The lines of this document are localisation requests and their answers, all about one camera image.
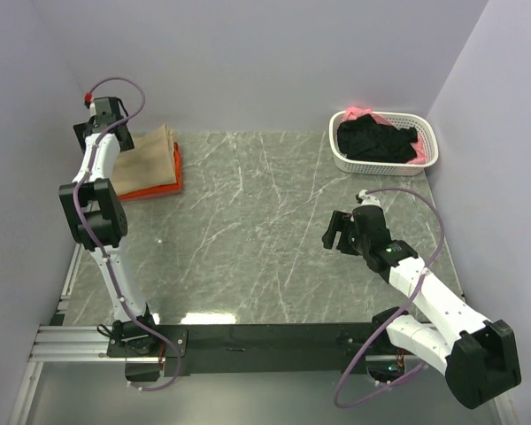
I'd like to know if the beige t-shirt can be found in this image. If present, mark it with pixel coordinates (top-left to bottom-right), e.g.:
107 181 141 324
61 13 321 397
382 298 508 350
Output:
111 124 176 196

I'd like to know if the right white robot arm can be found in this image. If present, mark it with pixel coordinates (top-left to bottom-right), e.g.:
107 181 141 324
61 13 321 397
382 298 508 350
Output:
322 204 521 409

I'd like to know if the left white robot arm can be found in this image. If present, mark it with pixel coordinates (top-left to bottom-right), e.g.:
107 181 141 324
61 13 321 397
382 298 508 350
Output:
58 94 159 356

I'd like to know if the black t-shirt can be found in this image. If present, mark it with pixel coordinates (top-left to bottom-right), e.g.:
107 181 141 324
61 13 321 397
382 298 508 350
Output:
336 113 420 163

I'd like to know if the folded orange t-shirt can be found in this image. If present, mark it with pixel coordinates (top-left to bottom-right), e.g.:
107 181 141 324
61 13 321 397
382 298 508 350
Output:
119 143 182 202

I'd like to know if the pink t-shirt in basket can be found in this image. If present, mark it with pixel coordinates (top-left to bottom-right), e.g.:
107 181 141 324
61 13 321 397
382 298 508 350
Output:
340 105 427 166

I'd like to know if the white plastic laundry basket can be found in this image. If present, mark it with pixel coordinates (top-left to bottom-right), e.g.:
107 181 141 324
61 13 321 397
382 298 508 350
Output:
328 111 439 177

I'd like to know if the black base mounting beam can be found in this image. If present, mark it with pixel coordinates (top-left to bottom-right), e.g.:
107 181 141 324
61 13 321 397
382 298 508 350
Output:
105 322 424 384

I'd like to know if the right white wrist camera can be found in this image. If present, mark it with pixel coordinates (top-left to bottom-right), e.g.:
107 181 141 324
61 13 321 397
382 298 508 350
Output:
355 189 381 208

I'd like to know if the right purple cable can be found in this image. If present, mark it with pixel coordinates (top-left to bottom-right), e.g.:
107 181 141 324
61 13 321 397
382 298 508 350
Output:
334 187 446 409

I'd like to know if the aluminium table frame rail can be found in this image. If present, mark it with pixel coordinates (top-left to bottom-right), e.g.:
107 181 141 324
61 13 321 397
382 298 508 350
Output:
8 241 116 425

